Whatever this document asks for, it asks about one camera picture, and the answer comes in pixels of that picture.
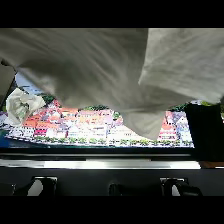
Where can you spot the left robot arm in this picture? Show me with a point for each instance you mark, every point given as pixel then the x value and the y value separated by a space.
pixel 46 188

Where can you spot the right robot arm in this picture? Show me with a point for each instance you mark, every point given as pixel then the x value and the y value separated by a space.
pixel 180 189

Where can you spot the grey garment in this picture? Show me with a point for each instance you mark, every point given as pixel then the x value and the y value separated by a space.
pixel 100 66

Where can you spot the black garment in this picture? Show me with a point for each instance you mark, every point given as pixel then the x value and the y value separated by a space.
pixel 206 133

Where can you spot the white garment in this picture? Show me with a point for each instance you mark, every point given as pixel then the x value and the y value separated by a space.
pixel 20 105

